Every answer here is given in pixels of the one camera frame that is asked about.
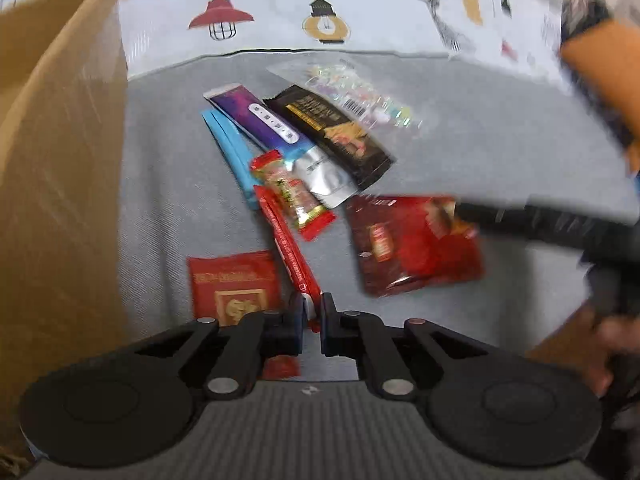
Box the grey cloth mat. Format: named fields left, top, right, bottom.
left=117, top=49, right=640, bottom=383

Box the red green candy packet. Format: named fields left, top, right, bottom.
left=249, top=150, right=337, bottom=244

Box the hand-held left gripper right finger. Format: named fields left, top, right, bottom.
left=320, top=292, right=503, bottom=401

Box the red square snack packet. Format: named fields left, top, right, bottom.
left=186, top=250, right=302, bottom=382

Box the person's right hand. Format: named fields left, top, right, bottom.
left=592, top=316, right=640, bottom=398

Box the orange cloth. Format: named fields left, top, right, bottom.
left=557, top=17, right=640, bottom=173

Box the large red snack bag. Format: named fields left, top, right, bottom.
left=344, top=193, right=486, bottom=299

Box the printed lantern cloth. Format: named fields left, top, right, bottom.
left=0, top=0, right=601, bottom=86

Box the clear colourful candy packet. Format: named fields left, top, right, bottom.
left=267, top=57, right=425, bottom=137

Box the brown cardboard box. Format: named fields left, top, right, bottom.
left=0, top=0, right=132, bottom=466

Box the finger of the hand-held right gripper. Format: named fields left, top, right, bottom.
left=454, top=199, right=640, bottom=261

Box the blue stick packet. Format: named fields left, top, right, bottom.
left=201, top=108, right=262, bottom=212

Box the black snack bar packet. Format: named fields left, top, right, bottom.
left=262, top=84, right=397, bottom=192

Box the long red stick packet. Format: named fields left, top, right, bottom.
left=253, top=184, right=324, bottom=334

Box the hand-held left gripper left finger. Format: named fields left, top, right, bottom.
left=131, top=292, right=307, bottom=401

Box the purple silver snack packet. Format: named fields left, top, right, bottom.
left=203, top=83, right=359, bottom=210

